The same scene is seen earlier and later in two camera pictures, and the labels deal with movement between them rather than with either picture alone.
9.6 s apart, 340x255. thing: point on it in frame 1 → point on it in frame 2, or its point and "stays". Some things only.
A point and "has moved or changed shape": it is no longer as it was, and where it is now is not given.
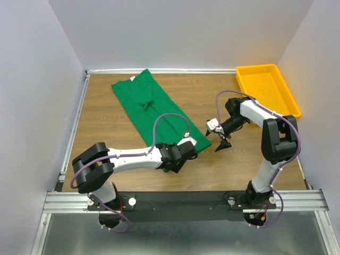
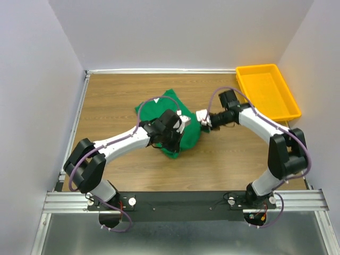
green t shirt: x=170 y=129 has moved or changed shape
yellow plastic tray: x=265 y=83 stays
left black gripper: x=177 y=169 → x=175 y=147
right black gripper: x=223 y=144 → x=213 y=127
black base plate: x=178 y=205 stays
